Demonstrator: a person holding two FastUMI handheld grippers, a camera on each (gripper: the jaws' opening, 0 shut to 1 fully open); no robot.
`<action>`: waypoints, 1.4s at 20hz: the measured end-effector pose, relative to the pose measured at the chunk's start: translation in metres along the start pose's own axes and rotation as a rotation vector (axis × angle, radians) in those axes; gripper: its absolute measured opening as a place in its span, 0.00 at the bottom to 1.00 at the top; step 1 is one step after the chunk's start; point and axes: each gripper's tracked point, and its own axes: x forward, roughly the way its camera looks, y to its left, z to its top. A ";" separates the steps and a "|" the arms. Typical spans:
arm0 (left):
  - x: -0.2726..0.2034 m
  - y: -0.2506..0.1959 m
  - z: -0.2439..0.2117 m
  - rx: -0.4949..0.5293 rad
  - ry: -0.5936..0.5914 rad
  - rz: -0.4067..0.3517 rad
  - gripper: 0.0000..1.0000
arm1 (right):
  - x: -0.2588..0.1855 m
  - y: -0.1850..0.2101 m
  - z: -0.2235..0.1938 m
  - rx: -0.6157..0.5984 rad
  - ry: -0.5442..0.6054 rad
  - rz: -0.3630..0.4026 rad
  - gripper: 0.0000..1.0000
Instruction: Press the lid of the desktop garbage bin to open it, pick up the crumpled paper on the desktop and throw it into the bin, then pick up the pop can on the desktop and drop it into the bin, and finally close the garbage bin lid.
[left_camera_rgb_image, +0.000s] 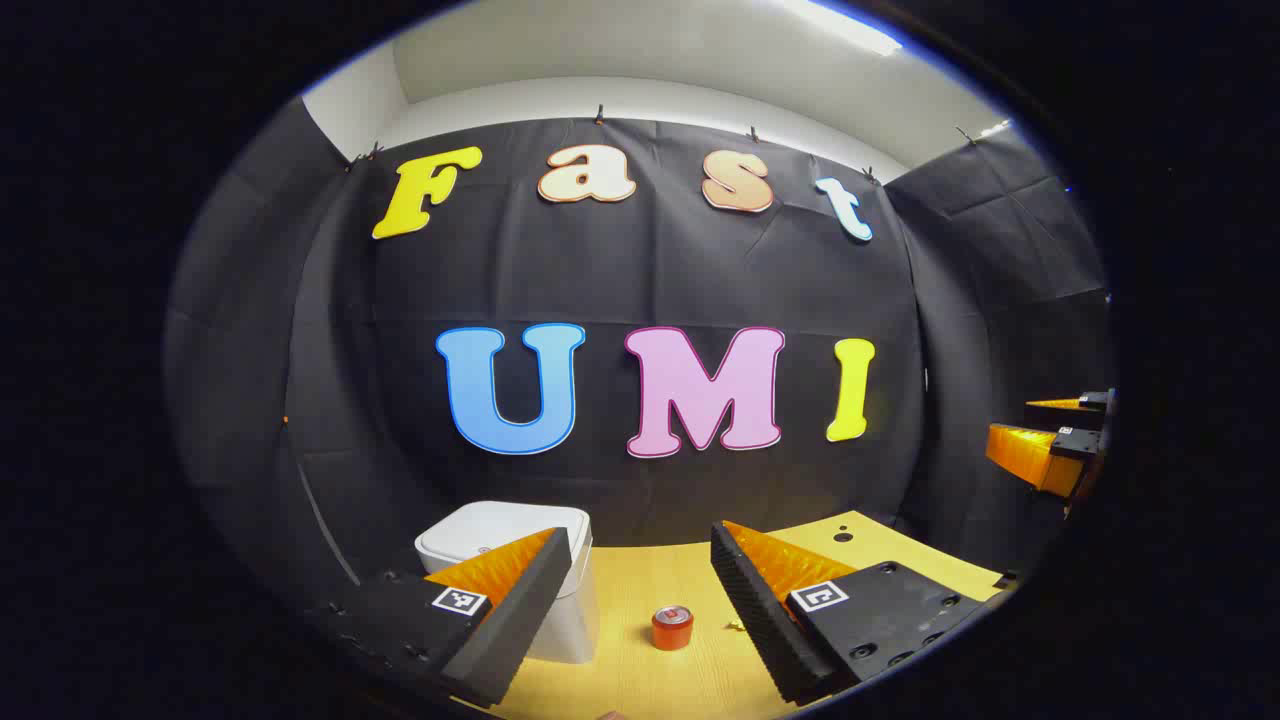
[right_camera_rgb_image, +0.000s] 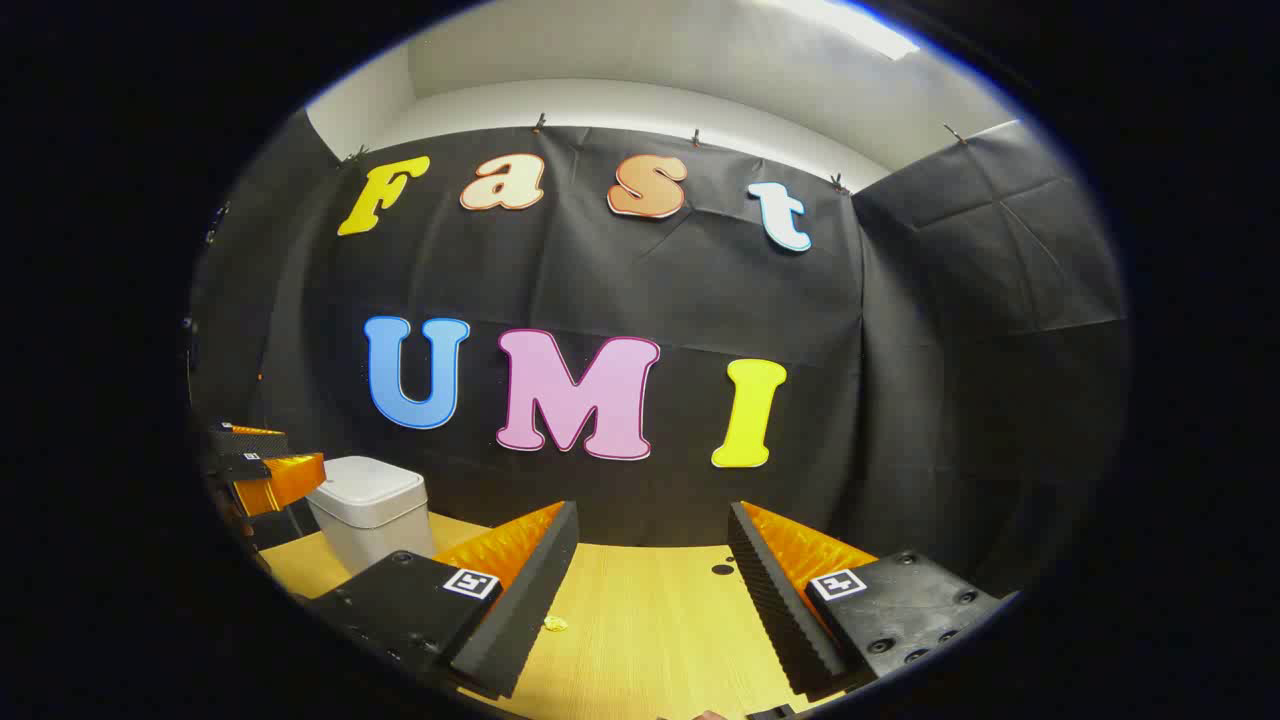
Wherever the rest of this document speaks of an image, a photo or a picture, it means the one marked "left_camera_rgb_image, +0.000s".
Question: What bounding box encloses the white desktop garbage bin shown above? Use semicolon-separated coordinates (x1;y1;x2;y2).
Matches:
415;501;601;664

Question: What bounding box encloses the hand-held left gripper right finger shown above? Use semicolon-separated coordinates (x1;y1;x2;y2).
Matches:
710;520;1001;706

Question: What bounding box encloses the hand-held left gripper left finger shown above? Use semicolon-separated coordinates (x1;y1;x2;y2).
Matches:
305;527;573;709

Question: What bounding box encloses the wooden desktop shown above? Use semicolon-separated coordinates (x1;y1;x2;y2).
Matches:
450;510;1006;720

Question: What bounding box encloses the red pop can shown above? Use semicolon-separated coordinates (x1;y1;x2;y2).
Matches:
652;605;694;651

